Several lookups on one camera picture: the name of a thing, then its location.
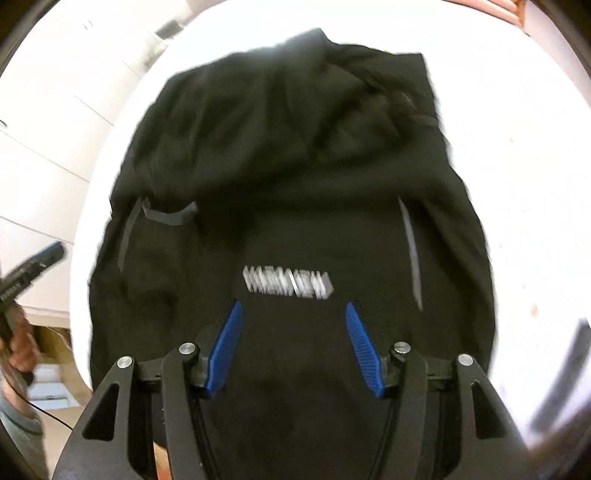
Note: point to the folded pink blanket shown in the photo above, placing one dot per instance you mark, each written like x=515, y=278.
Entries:
x=494, y=11

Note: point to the person's left forearm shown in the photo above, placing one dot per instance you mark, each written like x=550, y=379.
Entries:
x=18, y=434

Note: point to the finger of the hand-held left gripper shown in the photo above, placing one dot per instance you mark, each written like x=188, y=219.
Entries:
x=51, y=256

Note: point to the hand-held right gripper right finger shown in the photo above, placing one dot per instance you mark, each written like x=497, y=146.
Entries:
x=364, y=350

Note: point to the cardboard box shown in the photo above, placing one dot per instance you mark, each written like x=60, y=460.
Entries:
x=55, y=344

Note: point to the person's left hand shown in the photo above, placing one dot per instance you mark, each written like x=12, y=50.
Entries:
x=21, y=339

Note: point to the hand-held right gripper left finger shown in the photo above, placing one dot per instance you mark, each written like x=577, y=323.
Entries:
x=226, y=346

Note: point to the black hooded jacket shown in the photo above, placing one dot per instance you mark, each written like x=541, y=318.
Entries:
x=295, y=184

